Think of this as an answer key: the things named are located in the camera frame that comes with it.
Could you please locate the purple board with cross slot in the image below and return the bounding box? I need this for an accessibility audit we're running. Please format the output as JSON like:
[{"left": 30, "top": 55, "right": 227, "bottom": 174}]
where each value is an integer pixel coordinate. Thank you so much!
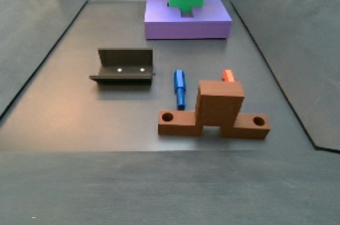
[{"left": 145, "top": 0, "right": 233, "bottom": 40}]

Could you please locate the red peg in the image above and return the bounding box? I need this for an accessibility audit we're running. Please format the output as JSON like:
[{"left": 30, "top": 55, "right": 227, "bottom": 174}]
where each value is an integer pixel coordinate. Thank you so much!
[{"left": 222, "top": 70, "right": 235, "bottom": 82}]

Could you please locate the blue peg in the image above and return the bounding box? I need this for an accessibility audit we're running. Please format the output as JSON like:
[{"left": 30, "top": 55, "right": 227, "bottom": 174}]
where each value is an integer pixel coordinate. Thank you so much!
[{"left": 174, "top": 70, "right": 186, "bottom": 111}]

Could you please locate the brown T-shaped block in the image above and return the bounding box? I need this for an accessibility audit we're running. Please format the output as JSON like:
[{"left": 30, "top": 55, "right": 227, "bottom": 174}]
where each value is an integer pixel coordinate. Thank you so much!
[{"left": 159, "top": 81, "right": 271, "bottom": 139}]

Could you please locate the black fixture bracket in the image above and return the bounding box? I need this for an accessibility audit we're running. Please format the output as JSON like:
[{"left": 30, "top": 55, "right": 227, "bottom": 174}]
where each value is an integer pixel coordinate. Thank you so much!
[{"left": 90, "top": 48, "right": 155, "bottom": 85}]

